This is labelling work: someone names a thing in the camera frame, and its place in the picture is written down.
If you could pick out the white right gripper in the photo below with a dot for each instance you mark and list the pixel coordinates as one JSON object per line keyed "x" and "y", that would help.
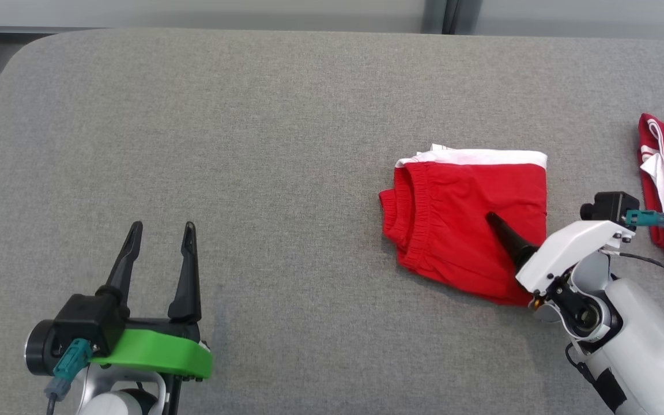
{"x": 574, "y": 248}

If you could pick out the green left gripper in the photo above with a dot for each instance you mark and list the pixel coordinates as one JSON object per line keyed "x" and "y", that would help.
{"x": 159, "y": 354}

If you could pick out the red shorts with white trim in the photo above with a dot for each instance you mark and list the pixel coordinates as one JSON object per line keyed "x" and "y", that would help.
{"x": 464, "y": 219}

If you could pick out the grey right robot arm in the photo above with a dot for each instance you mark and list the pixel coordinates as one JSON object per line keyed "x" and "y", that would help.
{"x": 643, "y": 346}

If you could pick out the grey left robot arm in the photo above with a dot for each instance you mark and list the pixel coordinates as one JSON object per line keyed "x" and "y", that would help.
{"x": 113, "y": 403}

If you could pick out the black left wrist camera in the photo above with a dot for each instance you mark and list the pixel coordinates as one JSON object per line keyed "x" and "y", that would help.
{"x": 87, "y": 320}

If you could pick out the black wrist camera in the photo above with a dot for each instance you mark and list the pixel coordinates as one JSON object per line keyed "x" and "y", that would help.
{"x": 87, "y": 320}
{"x": 611, "y": 206}

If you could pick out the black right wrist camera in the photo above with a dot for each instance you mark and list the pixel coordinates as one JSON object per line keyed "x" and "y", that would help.
{"x": 611, "y": 206}

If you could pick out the grey partition post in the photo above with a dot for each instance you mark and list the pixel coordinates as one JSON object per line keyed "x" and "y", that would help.
{"x": 453, "y": 16}

